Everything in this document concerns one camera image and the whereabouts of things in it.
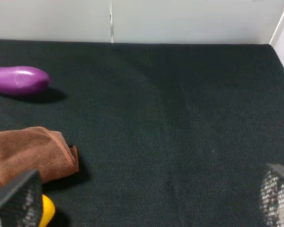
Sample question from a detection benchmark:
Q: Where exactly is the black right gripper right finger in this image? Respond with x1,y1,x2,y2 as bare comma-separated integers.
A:
259,164,284,227

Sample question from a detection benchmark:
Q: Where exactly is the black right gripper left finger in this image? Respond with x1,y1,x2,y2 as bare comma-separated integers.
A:
0,169,43,227

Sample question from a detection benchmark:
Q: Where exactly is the yellow toy mango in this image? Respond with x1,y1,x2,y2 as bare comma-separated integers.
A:
39,194,55,227

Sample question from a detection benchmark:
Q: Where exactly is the brown folded cloth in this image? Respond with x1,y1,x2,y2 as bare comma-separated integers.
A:
0,126,79,188

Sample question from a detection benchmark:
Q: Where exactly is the black table cloth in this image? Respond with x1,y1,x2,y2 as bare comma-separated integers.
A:
0,40,284,227

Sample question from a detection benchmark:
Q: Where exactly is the purple toy eggplant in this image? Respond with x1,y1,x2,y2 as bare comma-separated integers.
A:
0,66,50,96

